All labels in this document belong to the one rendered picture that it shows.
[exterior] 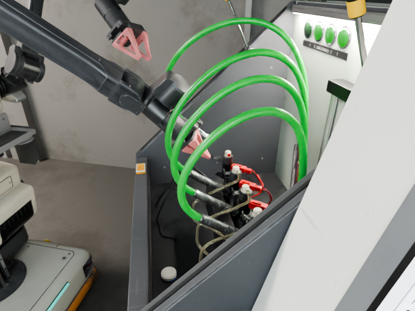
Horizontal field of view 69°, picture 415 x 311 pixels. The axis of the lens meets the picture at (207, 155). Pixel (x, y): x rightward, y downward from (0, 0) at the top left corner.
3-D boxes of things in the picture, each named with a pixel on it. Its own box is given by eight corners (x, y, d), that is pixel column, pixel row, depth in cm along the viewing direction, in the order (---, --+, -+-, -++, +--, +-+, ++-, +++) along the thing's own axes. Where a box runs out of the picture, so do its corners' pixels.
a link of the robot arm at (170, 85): (123, 81, 73) (115, 102, 66) (151, 47, 67) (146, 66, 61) (163, 108, 78) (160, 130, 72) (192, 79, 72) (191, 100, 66)
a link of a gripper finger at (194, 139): (215, 158, 74) (187, 132, 72) (195, 175, 77) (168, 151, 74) (217, 145, 80) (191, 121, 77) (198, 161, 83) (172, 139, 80)
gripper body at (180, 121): (199, 129, 71) (176, 107, 69) (171, 155, 75) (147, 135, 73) (202, 118, 77) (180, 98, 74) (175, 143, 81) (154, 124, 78)
